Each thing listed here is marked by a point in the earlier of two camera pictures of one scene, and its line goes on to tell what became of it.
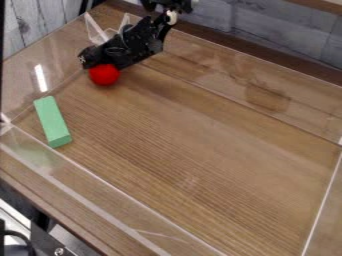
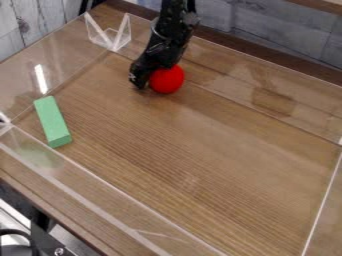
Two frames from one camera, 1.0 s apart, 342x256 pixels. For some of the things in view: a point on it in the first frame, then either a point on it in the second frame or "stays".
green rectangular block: [52, 122] stays
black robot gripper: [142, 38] to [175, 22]
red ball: [105, 74] to [167, 80]
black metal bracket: [44, 244] stays
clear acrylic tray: [207, 155] stays
